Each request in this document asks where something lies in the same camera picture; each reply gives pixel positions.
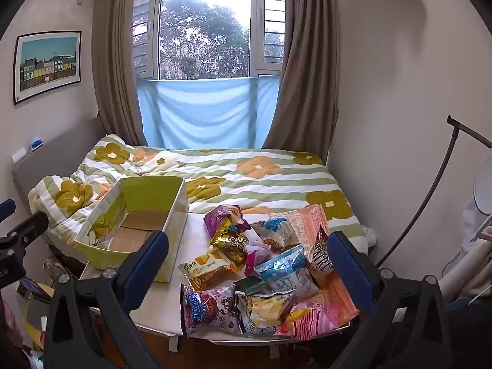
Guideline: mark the gold snack packet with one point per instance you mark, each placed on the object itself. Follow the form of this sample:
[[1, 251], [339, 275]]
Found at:
[[230, 244]]

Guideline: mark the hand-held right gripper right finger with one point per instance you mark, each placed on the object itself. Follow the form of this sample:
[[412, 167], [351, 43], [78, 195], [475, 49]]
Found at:
[[351, 269]]

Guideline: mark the framed houses picture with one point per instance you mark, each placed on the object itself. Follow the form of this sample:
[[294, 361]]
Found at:
[[46, 65]]

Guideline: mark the small white box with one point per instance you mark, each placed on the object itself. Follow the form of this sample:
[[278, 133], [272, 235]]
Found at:
[[18, 157]]

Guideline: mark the white potato chips packet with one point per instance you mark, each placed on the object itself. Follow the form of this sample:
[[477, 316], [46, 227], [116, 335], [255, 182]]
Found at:
[[265, 307]]

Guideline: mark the magenta snack packet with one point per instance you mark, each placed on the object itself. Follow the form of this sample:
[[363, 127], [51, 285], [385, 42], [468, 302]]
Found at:
[[255, 257]]

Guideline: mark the brown lettered white snack packet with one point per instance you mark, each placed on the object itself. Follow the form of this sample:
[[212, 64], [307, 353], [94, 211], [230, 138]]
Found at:
[[319, 261]]

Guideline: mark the floral striped blanket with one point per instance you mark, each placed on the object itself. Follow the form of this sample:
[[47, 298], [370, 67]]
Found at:
[[250, 184]]

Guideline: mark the orange white snack packet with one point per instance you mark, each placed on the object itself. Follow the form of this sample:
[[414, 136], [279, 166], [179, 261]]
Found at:
[[207, 271]]

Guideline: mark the white orange patterned tablecloth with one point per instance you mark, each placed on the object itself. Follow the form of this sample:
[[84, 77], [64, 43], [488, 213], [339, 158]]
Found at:
[[194, 238]]

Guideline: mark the light blue cloth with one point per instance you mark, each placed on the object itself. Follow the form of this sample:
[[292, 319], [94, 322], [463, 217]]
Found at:
[[200, 111]]

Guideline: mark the pink snack packet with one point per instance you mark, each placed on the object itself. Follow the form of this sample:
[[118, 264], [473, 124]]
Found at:
[[311, 317]]

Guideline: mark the white framed window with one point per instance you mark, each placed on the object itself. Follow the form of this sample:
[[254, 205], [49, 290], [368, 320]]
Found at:
[[203, 27]]

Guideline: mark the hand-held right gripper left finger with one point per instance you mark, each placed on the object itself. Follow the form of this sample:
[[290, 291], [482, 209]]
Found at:
[[148, 265]]

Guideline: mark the purple cartoon snack packet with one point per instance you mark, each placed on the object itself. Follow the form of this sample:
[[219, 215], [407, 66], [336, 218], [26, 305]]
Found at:
[[207, 309]]

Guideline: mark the grey bed headboard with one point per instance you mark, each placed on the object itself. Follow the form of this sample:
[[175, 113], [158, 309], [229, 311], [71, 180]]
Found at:
[[57, 153]]

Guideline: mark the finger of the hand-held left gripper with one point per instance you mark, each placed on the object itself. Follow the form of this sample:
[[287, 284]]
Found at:
[[27, 226], [5, 208]]

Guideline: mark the yellow paper item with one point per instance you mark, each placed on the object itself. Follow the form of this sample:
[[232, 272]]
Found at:
[[34, 334]]

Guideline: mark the small blue white pack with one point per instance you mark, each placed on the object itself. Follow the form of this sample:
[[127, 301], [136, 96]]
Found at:
[[36, 144]]

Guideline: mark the green cardboard box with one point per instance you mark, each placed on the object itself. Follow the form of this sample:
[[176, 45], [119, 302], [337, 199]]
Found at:
[[153, 196]]

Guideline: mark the brown curtain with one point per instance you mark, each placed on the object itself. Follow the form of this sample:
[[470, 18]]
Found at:
[[307, 84], [115, 65]]

